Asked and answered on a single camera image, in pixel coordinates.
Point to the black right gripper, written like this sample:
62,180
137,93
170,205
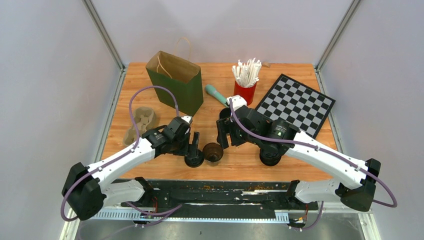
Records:
222,138

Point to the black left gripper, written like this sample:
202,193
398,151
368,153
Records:
192,149

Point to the stack of black cups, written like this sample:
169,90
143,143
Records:
225,114

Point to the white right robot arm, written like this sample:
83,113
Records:
353,180

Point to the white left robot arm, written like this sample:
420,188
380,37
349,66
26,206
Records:
88,189

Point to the teal handheld massager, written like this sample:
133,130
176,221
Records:
212,91

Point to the red cup holder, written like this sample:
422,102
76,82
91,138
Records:
245,92

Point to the grey cardboard cup carrier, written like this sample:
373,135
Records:
145,119

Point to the white wrapped straws bundle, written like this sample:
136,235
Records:
246,74

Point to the black white chessboard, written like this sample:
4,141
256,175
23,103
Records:
297,104

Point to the green paper bag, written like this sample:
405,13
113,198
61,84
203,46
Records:
180,76

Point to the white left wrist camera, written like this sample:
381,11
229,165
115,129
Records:
188,119

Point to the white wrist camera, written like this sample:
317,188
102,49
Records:
237,102
188,119

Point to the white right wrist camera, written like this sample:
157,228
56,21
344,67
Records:
237,102

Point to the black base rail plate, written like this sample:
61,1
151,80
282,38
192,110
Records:
256,200

